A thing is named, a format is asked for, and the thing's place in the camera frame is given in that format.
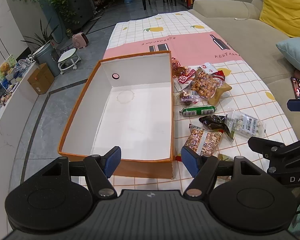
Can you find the green sausage stick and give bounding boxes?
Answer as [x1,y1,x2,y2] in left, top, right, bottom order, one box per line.
[179,105,217,117]

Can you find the peanut snack vacuum pack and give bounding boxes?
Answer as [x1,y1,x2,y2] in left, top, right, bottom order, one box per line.
[187,70,232,106]

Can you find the smartphone with lit screen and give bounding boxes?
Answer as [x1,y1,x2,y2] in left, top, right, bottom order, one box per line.
[290,77,300,100]

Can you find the orange patterned cracker bag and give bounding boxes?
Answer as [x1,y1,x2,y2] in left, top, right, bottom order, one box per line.
[185,124,223,157]

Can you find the clear bag white candies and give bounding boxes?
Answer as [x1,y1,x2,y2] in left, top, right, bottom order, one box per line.
[226,110,266,138]

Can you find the dark brown snack packet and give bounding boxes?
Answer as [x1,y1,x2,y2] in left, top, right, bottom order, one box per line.
[199,115,234,141]

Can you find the light blue cushion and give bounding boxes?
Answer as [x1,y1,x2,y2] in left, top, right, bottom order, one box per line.
[276,37,300,71]

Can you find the checked pink picnic cloth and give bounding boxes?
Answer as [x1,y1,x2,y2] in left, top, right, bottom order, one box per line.
[81,10,299,190]

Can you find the orange cardboard box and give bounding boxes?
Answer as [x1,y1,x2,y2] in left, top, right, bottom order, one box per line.
[57,51,174,179]

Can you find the round pastry clear wrapper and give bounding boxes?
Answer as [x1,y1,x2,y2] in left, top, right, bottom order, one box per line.
[179,89,202,106]

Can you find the white red gluten snack bag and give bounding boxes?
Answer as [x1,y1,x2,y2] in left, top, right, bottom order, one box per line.
[177,62,218,84]

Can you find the yellow cushion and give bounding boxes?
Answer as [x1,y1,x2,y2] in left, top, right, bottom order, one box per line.
[259,0,300,37]

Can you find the red chili snack packet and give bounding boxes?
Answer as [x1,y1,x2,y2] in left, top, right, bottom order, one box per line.
[171,57,188,78]

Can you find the white tv cabinet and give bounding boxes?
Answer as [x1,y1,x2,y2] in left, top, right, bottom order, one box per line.
[0,63,38,238]

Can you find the brown cardboard carton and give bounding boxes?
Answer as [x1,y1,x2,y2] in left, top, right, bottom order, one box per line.
[28,63,55,95]

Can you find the white round rolling stool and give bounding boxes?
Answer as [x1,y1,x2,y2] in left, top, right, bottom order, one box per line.
[58,48,81,75]

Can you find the pink small heater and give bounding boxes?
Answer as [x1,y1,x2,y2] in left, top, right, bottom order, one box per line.
[72,32,89,49]

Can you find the teddy bear toy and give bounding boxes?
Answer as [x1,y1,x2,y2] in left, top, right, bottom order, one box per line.
[0,62,11,76]

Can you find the dark drawer cabinet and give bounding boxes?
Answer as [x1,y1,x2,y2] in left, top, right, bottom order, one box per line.
[68,0,94,30]

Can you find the leafy green plant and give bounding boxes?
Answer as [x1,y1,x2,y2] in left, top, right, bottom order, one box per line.
[48,0,79,31]

